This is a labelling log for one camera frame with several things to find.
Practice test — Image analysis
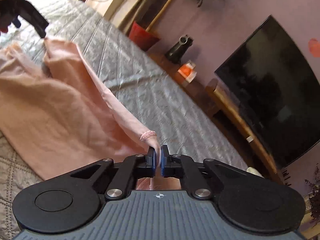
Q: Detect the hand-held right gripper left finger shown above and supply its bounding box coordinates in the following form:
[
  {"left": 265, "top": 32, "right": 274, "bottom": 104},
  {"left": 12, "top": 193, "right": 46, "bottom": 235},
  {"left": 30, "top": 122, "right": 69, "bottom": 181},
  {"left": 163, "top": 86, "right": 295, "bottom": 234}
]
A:
[{"left": 70, "top": 146, "right": 157, "bottom": 200}]

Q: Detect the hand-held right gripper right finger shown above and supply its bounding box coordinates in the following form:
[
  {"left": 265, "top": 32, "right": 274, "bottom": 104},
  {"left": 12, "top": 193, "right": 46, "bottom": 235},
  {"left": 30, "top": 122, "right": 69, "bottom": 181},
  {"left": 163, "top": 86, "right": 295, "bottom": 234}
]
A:
[{"left": 161, "top": 144, "right": 263, "bottom": 200}]

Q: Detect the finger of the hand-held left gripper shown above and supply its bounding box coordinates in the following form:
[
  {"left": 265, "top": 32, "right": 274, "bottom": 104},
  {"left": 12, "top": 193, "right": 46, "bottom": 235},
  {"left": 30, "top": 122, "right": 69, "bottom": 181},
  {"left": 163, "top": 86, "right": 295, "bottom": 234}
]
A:
[{"left": 21, "top": 1, "right": 50, "bottom": 38}]

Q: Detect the pink garment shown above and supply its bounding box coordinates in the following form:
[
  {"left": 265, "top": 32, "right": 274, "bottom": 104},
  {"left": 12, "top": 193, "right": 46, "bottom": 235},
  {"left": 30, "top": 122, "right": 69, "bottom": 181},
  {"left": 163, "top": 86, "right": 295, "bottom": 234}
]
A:
[{"left": 0, "top": 37, "right": 181, "bottom": 190}]

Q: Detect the silver quilted table cover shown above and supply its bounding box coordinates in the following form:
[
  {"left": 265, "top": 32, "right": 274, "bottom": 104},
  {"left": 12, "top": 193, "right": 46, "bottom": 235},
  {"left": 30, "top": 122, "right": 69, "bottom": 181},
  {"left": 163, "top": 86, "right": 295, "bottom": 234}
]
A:
[{"left": 0, "top": 0, "right": 250, "bottom": 233}]

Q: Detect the dark wooden television stand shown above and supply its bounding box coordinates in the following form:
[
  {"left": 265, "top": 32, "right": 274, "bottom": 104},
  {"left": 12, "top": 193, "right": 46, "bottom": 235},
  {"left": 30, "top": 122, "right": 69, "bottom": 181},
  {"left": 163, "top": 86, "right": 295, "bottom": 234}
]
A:
[{"left": 147, "top": 51, "right": 250, "bottom": 168}]

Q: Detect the wooden television riser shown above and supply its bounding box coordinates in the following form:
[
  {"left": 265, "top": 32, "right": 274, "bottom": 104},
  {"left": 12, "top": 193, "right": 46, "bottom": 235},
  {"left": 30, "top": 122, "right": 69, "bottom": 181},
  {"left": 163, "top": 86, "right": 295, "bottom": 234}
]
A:
[{"left": 206, "top": 78, "right": 284, "bottom": 184}]

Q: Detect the cream cloth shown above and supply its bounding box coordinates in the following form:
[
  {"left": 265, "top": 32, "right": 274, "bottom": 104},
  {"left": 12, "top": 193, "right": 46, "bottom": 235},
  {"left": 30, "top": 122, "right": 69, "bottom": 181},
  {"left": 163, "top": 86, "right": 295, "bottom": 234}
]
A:
[{"left": 246, "top": 166, "right": 263, "bottom": 178}]

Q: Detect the orange tissue pack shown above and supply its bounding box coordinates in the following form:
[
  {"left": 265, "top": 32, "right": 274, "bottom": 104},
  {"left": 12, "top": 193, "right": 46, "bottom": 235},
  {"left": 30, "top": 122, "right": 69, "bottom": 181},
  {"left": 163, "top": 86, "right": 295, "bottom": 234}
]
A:
[{"left": 178, "top": 60, "right": 198, "bottom": 83}]

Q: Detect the beige patterned curtain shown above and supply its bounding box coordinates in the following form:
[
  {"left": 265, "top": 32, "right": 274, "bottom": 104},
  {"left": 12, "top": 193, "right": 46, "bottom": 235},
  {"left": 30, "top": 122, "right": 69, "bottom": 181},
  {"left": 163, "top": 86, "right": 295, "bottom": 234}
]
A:
[{"left": 102, "top": 0, "right": 180, "bottom": 34}]

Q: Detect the red plant pot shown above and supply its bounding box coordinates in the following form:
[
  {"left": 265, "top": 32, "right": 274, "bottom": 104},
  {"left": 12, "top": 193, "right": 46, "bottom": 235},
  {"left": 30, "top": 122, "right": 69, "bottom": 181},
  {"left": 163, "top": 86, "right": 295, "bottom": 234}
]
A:
[{"left": 129, "top": 21, "right": 160, "bottom": 52}]

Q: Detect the black tower speaker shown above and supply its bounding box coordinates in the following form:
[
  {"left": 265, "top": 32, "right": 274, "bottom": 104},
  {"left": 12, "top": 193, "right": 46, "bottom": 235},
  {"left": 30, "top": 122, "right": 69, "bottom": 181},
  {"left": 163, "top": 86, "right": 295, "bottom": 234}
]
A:
[{"left": 165, "top": 35, "right": 194, "bottom": 63}]

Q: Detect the black flat screen television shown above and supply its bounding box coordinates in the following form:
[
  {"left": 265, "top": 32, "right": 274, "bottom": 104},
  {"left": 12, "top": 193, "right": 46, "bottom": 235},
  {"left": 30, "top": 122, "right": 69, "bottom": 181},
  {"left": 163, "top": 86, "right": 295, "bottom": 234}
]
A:
[{"left": 214, "top": 15, "right": 320, "bottom": 168}]

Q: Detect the purple dried flower bunch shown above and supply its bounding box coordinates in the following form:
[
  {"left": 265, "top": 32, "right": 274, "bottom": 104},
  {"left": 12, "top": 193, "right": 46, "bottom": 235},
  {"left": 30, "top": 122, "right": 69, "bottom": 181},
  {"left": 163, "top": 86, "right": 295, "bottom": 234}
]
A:
[{"left": 304, "top": 164, "right": 320, "bottom": 220}]

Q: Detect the red round wall decoration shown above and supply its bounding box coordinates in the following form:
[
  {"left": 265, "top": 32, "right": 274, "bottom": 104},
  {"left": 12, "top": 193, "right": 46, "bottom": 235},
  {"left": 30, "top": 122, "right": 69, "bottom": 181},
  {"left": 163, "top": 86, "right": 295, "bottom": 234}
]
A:
[{"left": 308, "top": 38, "right": 320, "bottom": 58}]

